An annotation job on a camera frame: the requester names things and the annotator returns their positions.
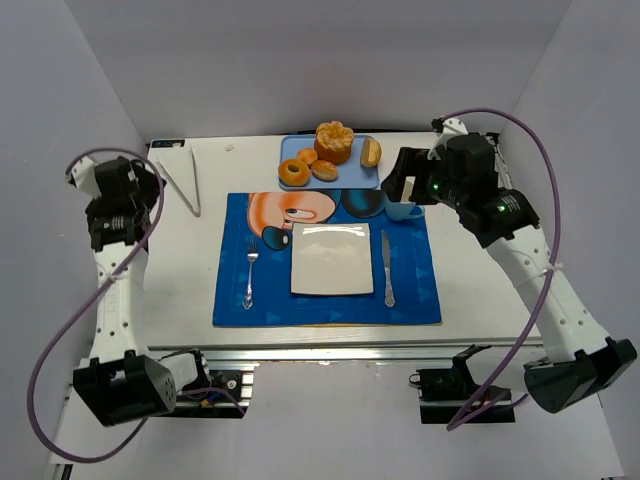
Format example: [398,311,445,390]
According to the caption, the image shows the light blue cup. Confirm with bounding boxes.
[385,201,425,222]

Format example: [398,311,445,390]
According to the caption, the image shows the metal tongs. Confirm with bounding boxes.
[155,146,202,218]

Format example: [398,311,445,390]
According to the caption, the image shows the blue cartoon placemat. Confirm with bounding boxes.
[213,189,442,328]

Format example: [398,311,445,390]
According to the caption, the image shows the black label sticker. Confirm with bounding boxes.
[150,139,185,149]

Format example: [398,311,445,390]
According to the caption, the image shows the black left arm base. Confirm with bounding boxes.
[172,351,246,419]

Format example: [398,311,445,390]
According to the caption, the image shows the halved bread roll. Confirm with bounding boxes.
[360,137,382,168]

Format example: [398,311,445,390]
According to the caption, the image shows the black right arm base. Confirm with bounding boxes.
[409,345,516,425]

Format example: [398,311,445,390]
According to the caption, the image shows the silver knife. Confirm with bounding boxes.
[381,230,395,308]

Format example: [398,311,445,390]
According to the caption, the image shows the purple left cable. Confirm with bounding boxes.
[26,146,247,462]

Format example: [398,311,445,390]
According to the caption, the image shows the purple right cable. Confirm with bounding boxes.
[443,107,564,432]

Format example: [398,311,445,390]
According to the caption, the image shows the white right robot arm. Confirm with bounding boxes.
[381,112,638,430]

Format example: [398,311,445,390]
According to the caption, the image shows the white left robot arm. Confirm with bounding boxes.
[67,156,210,426]

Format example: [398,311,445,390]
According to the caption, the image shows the white square plate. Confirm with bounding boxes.
[291,223,374,296]

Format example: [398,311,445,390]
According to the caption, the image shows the small round bun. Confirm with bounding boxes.
[296,148,319,169]

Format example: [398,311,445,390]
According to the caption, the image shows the glazed round bun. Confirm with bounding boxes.
[311,160,339,182]

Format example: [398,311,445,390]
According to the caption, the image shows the ring donut bread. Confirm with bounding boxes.
[278,158,311,187]

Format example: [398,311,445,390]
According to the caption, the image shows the silver fork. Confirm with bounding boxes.
[243,236,259,310]

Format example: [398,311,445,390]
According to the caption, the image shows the tall orange muffin bread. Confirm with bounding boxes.
[314,121,355,165]

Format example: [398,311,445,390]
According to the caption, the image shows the light blue tray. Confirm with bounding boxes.
[279,134,380,191]

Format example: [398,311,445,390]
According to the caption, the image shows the purple cable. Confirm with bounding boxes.
[26,146,247,462]
[443,107,564,432]

